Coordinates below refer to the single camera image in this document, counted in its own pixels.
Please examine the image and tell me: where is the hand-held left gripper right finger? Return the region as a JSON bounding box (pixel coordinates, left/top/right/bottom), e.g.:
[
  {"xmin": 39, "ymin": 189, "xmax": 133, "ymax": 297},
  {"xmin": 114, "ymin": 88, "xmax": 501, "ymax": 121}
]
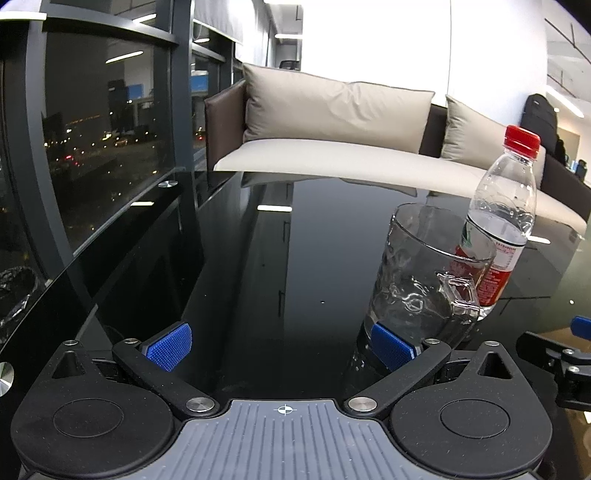
[{"xmin": 342, "ymin": 322, "xmax": 525, "ymax": 422}]

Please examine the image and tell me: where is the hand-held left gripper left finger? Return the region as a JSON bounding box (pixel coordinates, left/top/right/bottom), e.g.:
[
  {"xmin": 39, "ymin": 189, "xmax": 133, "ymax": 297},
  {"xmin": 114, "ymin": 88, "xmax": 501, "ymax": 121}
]
[{"xmin": 44, "ymin": 322, "xmax": 220, "ymax": 422}]

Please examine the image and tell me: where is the clear glass mug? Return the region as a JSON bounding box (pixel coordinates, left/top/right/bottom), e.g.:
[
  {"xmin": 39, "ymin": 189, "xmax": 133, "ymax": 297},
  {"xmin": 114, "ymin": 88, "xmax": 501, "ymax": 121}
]
[{"xmin": 355, "ymin": 203, "xmax": 498, "ymax": 358}]

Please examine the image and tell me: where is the clear plastic water bottle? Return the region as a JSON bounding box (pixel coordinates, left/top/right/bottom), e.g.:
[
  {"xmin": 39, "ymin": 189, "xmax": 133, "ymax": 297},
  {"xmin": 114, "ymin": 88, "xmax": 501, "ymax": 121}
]
[{"xmin": 455, "ymin": 147, "xmax": 539, "ymax": 321}]

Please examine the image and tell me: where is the red bottle cap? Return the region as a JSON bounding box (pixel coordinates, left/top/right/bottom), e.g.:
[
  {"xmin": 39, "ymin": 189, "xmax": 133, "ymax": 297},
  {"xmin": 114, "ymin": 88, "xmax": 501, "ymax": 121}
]
[{"xmin": 503, "ymin": 124, "xmax": 542, "ymax": 160}]

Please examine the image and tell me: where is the bin with clear plastic bag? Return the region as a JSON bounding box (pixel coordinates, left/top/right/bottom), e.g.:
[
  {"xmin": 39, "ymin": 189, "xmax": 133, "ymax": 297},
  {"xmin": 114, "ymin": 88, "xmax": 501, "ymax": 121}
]
[{"xmin": 0, "ymin": 267, "xmax": 47, "ymax": 344}]

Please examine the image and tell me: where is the beige seat cushion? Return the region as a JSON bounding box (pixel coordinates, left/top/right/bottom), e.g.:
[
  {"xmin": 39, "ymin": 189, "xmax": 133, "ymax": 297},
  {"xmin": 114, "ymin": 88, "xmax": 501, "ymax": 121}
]
[{"xmin": 213, "ymin": 137, "xmax": 589, "ymax": 236}]

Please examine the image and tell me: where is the black backpack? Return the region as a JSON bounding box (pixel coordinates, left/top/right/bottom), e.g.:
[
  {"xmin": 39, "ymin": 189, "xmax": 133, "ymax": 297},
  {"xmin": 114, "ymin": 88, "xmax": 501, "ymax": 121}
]
[{"xmin": 522, "ymin": 93, "xmax": 559, "ymax": 148}]

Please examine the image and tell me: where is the small beige back cushion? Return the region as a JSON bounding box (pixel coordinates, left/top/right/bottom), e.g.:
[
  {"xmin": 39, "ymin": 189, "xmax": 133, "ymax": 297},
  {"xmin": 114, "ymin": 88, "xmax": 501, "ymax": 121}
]
[{"xmin": 440, "ymin": 95, "xmax": 548, "ymax": 174}]

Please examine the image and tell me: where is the brown sofa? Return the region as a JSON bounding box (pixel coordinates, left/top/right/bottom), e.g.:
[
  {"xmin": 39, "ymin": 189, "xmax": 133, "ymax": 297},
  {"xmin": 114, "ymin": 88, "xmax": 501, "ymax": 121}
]
[{"xmin": 204, "ymin": 79, "xmax": 591, "ymax": 222}]

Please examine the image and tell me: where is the large beige back cushion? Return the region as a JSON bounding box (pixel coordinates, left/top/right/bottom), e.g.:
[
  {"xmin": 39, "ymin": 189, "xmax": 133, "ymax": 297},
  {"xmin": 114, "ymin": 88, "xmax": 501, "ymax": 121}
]
[{"xmin": 242, "ymin": 62, "xmax": 435, "ymax": 155}]

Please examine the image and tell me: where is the grey roller blind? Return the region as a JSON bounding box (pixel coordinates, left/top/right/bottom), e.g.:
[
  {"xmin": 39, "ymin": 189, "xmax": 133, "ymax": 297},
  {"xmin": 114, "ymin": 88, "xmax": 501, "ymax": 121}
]
[{"xmin": 191, "ymin": 0, "xmax": 245, "ymax": 44}]

